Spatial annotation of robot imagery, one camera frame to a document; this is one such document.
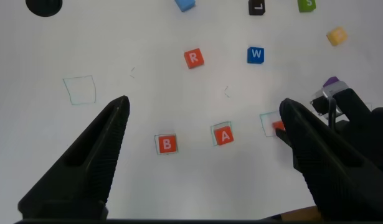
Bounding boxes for purple letter I block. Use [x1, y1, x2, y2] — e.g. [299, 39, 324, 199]
[322, 76, 340, 88]

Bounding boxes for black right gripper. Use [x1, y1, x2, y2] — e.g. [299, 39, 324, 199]
[275, 88, 375, 149]

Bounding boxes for black table cable grommet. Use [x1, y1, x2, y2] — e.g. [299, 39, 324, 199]
[25, 0, 64, 17]

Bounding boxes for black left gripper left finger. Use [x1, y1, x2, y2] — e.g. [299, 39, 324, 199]
[17, 95, 131, 220]

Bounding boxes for light blue letter block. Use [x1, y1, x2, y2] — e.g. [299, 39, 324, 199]
[174, 0, 197, 13]

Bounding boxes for black camera cable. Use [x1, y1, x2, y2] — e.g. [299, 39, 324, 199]
[327, 96, 338, 131]

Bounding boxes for blue letter W block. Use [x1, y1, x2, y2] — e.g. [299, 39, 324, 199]
[247, 46, 265, 65]

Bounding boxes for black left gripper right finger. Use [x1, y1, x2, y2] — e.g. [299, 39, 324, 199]
[278, 98, 383, 222]

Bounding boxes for green letter S block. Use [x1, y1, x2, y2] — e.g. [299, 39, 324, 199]
[297, 0, 317, 14]

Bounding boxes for orange letter R block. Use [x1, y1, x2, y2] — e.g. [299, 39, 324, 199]
[183, 47, 206, 70]

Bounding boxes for black letter L block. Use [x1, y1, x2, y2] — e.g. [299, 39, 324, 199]
[248, 0, 267, 16]

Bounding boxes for yellow letter block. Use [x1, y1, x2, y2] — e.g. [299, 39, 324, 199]
[326, 26, 348, 47]

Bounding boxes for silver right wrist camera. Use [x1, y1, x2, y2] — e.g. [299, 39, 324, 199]
[310, 81, 350, 121]

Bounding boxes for orange letter B block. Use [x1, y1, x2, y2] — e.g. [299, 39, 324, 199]
[158, 134, 177, 154]

